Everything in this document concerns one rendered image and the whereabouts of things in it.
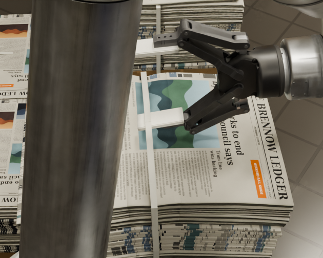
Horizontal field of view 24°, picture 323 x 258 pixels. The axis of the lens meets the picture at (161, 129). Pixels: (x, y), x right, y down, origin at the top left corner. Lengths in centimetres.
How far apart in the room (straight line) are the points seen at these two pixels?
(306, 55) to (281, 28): 222
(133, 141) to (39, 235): 38
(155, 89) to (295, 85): 27
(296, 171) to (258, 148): 155
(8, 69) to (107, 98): 150
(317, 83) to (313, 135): 178
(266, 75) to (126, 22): 41
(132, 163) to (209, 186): 12
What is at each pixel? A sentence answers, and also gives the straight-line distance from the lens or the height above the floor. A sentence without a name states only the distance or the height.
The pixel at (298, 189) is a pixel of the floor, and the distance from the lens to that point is 265.
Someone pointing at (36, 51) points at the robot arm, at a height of 159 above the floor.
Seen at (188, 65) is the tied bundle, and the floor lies 89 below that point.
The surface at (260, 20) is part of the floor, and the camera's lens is 330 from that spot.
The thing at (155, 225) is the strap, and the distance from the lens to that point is 108.
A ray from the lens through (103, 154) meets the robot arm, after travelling 74.
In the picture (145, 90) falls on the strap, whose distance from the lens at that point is 117.
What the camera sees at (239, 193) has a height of 119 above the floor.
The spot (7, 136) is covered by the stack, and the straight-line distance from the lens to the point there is 200.
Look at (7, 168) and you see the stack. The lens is 192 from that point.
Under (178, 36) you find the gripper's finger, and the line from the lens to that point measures 101.
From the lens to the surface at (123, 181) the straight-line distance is 109.
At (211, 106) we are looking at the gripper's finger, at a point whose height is 126.
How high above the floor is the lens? 204
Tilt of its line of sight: 47 degrees down
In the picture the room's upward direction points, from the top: straight up
